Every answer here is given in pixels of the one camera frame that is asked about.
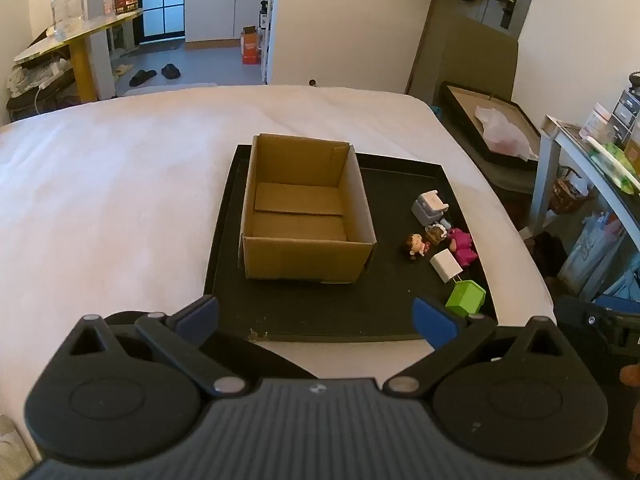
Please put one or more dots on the black slipper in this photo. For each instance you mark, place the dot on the black slipper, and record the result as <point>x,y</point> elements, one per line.
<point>142,77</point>
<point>171,71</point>

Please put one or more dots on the clear plastic water jug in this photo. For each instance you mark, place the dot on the clear plastic water jug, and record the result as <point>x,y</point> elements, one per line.
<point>67,10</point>

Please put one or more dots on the white kitchen cabinet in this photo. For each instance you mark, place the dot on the white kitchen cabinet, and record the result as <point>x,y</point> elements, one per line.
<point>215,10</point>

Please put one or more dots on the yellow round table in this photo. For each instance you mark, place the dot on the yellow round table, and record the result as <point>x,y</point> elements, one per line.
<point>80,55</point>

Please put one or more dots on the spray bottle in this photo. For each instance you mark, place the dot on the spray bottle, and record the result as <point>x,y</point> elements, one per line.
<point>264,15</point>

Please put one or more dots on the grey metal desk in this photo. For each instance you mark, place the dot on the grey metal desk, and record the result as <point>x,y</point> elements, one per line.
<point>542,170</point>

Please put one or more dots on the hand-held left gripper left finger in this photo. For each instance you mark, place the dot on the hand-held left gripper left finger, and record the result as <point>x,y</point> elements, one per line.
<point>197,317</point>

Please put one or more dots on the pile of white items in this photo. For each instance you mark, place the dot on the pile of white items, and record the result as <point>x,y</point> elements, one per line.
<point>35,75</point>

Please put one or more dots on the brown cardboard box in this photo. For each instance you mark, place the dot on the brown cardboard box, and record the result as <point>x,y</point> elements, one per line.
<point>300,260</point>

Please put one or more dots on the brown basket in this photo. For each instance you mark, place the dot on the brown basket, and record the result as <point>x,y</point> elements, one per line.
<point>567,195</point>

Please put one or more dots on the pink doll figurine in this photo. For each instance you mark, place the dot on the pink doll figurine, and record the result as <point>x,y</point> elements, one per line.
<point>462,245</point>

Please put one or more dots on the orange carton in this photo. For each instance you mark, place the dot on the orange carton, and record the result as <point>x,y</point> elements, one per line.
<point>250,47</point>

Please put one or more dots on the brown-haired doll figurine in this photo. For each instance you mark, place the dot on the brown-haired doll figurine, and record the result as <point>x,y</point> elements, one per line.
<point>415,245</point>

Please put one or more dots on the brown cardboard sheet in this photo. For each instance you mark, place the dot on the brown cardboard sheet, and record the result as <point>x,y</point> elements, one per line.
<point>465,55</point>

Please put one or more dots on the black rectangular tray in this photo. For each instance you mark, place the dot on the black rectangular tray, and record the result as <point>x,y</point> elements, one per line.
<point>395,300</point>

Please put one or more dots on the black framed shallow box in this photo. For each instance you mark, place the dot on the black framed shallow box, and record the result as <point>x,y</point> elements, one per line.
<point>465,105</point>

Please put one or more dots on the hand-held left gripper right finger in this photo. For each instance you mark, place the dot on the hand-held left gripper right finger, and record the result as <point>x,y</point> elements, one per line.
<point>432,321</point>

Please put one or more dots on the green plug charger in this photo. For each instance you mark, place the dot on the green plug charger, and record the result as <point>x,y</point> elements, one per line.
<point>462,297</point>

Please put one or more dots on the beige slipper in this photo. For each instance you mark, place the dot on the beige slipper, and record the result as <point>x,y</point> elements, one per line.
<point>122,70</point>

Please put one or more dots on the green wipes packet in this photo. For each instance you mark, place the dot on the green wipes packet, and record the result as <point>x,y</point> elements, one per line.
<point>617,167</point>

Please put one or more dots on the white plastic bag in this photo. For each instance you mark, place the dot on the white plastic bag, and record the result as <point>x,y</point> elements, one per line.
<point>505,130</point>

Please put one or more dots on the small grey drawer unit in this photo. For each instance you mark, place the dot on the small grey drawer unit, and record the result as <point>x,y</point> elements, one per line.
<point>627,115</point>

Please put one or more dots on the black framed glass door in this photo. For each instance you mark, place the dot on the black framed glass door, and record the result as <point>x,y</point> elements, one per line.
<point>162,15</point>

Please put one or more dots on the white bed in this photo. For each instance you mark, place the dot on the white bed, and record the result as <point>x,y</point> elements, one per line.
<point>125,185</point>

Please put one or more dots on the white plug charger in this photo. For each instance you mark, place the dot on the white plug charger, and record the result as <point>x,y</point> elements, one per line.
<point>445,264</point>

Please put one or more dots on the grey and white toy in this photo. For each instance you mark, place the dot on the grey and white toy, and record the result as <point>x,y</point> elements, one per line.
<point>427,207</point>

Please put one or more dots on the white shopping bag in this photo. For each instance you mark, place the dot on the white shopping bag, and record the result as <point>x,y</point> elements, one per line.
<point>592,250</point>

